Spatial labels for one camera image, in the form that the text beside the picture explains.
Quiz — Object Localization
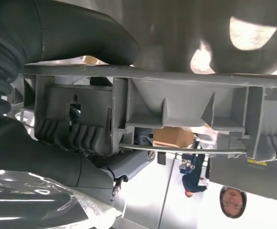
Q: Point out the brown cardboard box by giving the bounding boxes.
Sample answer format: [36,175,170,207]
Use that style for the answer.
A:
[153,126,194,148]

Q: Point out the blue and chrome bottle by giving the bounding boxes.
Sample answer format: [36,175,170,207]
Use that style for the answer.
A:
[179,153,208,198]

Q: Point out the person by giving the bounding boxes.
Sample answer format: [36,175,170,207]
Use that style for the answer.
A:
[219,186,247,219]

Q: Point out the glossy clear plastic film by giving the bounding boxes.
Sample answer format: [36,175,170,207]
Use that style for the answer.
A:
[0,170,123,229]

